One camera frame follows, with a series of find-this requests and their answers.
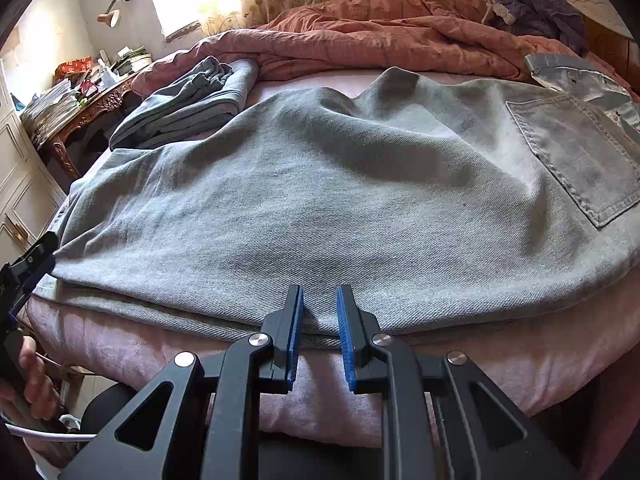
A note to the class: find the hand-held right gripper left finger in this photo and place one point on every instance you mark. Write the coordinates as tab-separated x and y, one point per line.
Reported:
296	340

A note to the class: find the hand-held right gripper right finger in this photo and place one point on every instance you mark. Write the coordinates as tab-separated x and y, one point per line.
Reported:
346	340

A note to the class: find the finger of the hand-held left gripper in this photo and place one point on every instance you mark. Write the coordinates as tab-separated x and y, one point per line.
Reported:
37	257

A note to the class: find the light grey denim pants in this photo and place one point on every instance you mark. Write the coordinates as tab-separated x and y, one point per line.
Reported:
325	185

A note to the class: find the blue-grey pants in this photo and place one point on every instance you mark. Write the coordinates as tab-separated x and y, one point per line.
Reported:
185	105

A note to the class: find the person's left hand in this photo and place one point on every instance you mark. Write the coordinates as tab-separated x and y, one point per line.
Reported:
40	390

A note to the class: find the white cabinet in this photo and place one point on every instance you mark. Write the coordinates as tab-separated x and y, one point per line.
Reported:
20	185

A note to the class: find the stack of papers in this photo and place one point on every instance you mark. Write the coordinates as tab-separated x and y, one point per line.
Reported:
50	110

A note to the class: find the teal item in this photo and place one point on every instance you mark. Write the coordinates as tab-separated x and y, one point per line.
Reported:
18	102

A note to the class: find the carved wooden desk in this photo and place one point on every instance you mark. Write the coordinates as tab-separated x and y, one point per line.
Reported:
95	110

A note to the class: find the clear plastic bottle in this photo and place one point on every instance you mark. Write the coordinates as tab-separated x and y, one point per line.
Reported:
107	77

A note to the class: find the red box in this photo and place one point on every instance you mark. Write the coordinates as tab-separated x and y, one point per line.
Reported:
75	67

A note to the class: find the stack of books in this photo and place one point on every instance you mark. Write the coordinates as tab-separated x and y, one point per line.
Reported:
132	60

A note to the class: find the pink quilt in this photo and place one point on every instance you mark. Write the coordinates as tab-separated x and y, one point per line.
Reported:
375	35

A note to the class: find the light blue satin pajama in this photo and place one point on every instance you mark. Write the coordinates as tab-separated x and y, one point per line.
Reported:
580	77

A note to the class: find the purple plush blanket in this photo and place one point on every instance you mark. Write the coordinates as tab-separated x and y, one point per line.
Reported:
540	10

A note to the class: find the white and brown headboard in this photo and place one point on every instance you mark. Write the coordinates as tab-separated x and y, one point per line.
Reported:
607	42

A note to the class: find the pink wall lamp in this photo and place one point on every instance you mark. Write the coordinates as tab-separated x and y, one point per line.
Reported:
112	17

